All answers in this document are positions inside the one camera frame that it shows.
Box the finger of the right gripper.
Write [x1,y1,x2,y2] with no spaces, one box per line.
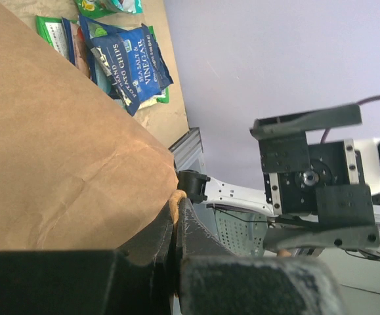
[250,104,362,140]
[263,225,380,251]

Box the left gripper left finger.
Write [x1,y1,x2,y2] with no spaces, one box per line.
[0,208,175,314]

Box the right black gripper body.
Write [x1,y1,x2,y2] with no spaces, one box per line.
[259,134,375,226]

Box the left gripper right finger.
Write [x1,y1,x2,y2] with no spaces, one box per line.
[177,198,344,314]

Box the brown paper bag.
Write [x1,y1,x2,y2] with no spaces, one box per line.
[0,1,188,251]

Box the blue Kettle chips bag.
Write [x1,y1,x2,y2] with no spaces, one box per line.
[87,20,173,116]

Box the blue Burts sea salt bag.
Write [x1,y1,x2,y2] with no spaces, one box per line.
[77,12,125,102]

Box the teal white snack pack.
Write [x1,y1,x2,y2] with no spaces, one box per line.
[111,0,143,14]

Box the blue Burts chips bag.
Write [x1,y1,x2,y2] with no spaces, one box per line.
[62,18,91,78]

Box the green Fox's candy bag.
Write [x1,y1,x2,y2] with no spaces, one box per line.
[74,0,116,19]

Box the green white chips bag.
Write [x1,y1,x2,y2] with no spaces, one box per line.
[35,15,169,110]

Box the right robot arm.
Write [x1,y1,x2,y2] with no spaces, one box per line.
[179,103,380,250]

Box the grey perforated basket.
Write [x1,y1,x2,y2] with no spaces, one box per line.
[215,209,268,257]

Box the aluminium table frame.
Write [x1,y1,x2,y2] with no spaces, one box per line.
[170,128,380,251]

